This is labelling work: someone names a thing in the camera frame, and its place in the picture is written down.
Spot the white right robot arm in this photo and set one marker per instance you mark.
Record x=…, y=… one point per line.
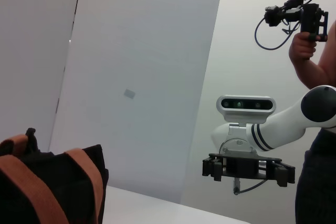
x=283, y=127

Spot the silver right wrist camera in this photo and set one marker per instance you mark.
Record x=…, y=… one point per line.
x=246, y=104

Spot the person bare forearm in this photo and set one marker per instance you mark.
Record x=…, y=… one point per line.
x=307, y=72

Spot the small grey wall sticker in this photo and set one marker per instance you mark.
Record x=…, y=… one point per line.
x=129, y=93

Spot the person dark clothing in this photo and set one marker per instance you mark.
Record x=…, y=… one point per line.
x=317, y=182

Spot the person bare hand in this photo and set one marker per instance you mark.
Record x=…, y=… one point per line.
x=302, y=47

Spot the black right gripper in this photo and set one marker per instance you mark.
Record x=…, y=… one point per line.
x=241, y=167

